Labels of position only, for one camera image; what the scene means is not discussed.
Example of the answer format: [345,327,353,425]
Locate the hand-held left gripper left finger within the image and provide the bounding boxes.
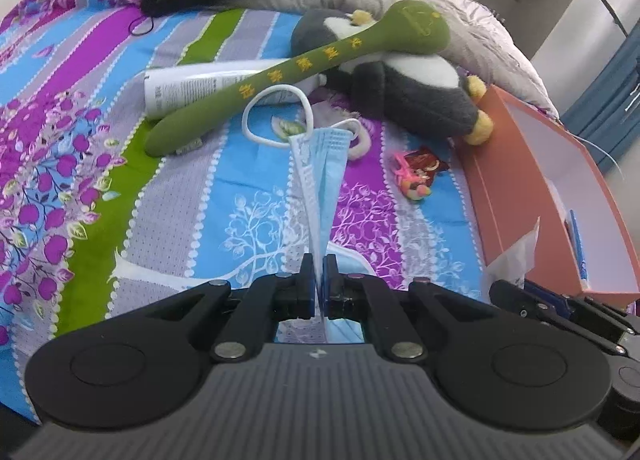
[107,253,319,362]

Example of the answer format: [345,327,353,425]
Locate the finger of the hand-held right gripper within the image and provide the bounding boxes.
[489,279,635,358]

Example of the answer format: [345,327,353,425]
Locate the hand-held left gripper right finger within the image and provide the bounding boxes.
[323,253,532,362]

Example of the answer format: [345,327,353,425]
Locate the blue face mask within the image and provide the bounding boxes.
[241,84,373,343]

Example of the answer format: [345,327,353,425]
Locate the orange cardboard box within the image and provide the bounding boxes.
[452,85,640,297]

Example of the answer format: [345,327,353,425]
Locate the small pink bear toy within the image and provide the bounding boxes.
[392,149,447,202]

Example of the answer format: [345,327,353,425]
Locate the floral striped bed sheet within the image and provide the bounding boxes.
[0,0,493,423]

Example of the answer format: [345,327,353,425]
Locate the grey penguin plush toy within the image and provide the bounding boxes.
[290,8,495,146]

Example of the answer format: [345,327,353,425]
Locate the blue curtain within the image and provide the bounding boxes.
[560,25,640,173]

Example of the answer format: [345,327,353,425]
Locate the white tube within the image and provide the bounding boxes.
[142,58,326,121]

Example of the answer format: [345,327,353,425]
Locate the green plush massage stick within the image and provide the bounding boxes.
[145,0,451,157]

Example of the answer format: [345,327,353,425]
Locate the white wardrobe cabinet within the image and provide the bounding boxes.
[470,0,591,61]

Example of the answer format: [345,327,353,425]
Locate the grey duvet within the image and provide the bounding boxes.
[210,0,561,118]

